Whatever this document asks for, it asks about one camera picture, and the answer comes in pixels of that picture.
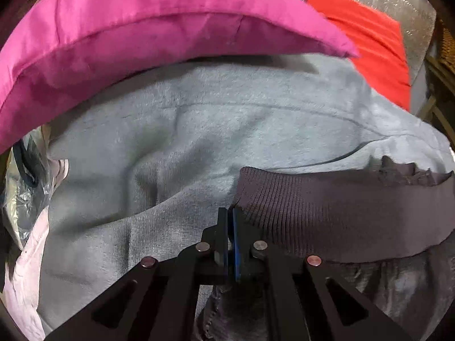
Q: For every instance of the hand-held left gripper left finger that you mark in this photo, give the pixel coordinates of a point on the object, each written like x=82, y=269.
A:
x=223, y=241

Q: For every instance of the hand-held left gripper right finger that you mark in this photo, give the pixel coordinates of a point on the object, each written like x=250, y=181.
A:
x=237, y=245

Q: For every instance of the dark quilted jacket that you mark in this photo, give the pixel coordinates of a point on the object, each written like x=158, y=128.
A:
x=337, y=213

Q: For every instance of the grey sweatshirt with ribbed hem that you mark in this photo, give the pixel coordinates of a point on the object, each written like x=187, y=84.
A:
x=177, y=131

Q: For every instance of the pale pink cloth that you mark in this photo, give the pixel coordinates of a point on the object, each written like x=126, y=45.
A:
x=25, y=284

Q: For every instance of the clear plastic bag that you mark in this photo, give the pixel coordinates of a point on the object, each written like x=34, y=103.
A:
x=21, y=191

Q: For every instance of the magenta cloth garment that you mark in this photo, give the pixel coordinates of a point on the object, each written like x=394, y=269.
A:
x=124, y=35

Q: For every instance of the red cloth garment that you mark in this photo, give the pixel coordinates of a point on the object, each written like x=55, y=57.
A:
x=369, y=42

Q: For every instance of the dark wooden chair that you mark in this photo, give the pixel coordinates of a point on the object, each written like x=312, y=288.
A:
x=442, y=74

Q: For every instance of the silver foil mat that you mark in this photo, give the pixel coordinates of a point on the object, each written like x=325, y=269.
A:
x=408, y=3

